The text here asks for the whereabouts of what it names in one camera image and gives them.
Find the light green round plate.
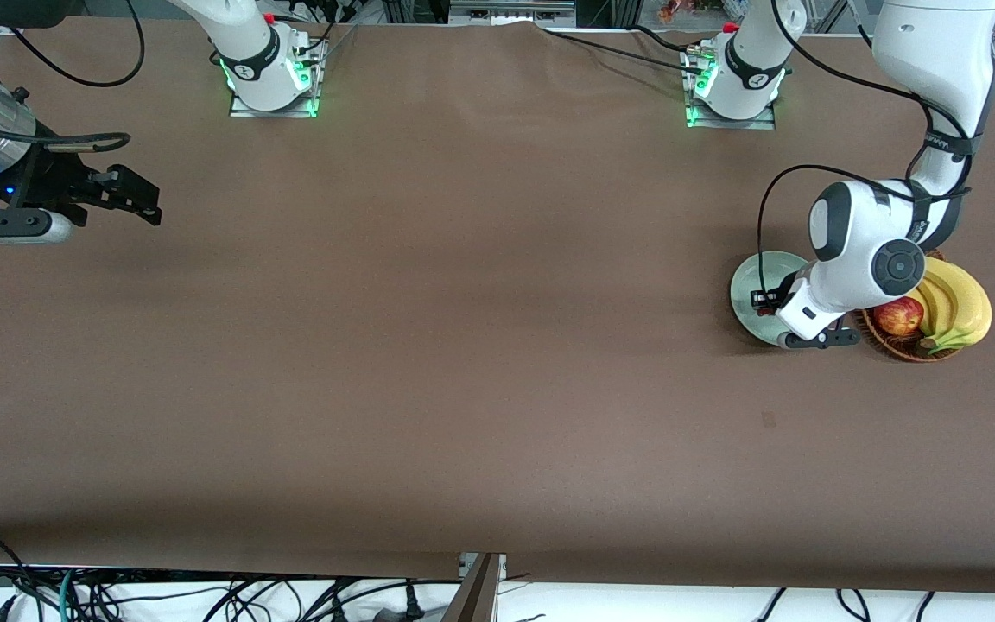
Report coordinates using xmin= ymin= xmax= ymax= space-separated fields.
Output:
xmin=729 ymin=251 xmax=809 ymax=348

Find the red apple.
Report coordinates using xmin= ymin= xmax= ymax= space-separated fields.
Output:
xmin=873 ymin=296 xmax=925 ymax=337

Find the brown wicker basket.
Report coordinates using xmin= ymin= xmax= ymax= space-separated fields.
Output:
xmin=860 ymin=251 xmax=973 ymax=364

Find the yellow banana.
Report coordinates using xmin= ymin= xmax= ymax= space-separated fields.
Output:
xmin=925 ymin=257 xmax=993 ymax=353
xmin=908 ymin=276 xmax=958 ymax=340

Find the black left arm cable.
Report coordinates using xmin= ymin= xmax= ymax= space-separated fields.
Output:
xmin=757 ymin=0 xmax=973 ymax=299

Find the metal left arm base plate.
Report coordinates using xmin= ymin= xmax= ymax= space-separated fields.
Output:
xmin=683 ymin=48 xmax=776 ymax=130

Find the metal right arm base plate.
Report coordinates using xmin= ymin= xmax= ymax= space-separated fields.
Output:
xmin=230 ymin=39 xmax=326 ymax=119

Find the black cable on table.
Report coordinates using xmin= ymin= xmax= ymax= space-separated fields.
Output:
xmin=541 ymin=29 xmax=706 ymax=74
xmin=630 ymin=24 xmax=699 ymax=54

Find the aluminium frame rail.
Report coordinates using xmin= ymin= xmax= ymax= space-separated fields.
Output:
xmin=448 ymin=0 xmax=578 ymax=27

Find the brown table divider post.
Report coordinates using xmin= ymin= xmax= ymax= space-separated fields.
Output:
xmin=441 ymin=553 xmax=507 ymax=622

